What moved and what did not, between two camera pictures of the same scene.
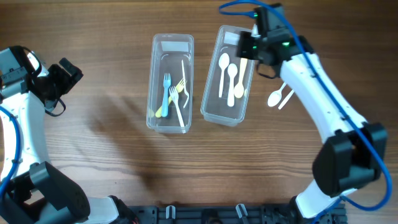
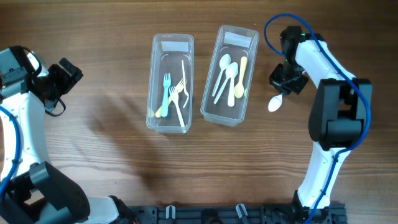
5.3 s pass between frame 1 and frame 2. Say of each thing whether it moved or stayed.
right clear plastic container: stayed
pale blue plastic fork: stayed
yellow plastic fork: stayed
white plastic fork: stayed
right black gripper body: moved
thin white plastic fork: stayed
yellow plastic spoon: stayed
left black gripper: stayed
